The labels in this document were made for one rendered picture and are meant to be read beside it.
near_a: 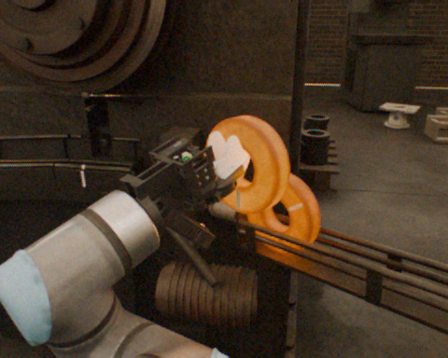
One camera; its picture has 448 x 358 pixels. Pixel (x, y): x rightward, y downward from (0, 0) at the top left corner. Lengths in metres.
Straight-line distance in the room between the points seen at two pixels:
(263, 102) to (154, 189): 0.48
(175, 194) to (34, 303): 0.20
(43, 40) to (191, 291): 0.58
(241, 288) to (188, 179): 0.40
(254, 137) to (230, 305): 0.40
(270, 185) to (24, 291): 0.33
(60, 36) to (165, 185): 0.44
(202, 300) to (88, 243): 0.45
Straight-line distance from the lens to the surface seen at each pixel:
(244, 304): 0.82
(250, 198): 0.59
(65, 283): 0.43
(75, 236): 0.44
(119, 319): 0.50
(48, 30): 0.85
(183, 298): 0.85
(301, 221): 0.67
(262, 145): 0.55
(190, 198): 0.50
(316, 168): 2.55
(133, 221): 0.44
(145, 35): 0.84
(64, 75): 0.91
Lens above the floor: 1.04
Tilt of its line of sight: 22 degrees down
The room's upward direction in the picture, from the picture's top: straight up
